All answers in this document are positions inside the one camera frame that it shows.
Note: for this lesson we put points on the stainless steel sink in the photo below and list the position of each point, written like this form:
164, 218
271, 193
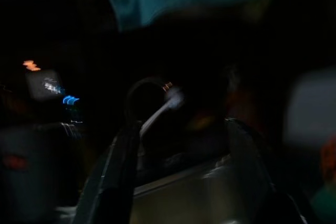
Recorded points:
197, 197

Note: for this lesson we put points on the chrome faucet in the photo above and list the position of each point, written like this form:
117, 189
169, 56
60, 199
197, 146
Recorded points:
136, 83

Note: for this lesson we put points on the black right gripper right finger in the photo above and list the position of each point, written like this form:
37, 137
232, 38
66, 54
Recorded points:
262, 161

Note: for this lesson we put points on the white cutting board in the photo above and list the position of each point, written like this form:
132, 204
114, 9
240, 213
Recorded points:
312, 108

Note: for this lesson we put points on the lit appliance display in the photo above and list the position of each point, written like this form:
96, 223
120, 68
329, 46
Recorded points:
44, 85

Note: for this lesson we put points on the green sponge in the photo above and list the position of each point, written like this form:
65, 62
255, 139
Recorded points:
325, 203

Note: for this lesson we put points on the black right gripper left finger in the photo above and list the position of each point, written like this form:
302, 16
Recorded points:
113, 182

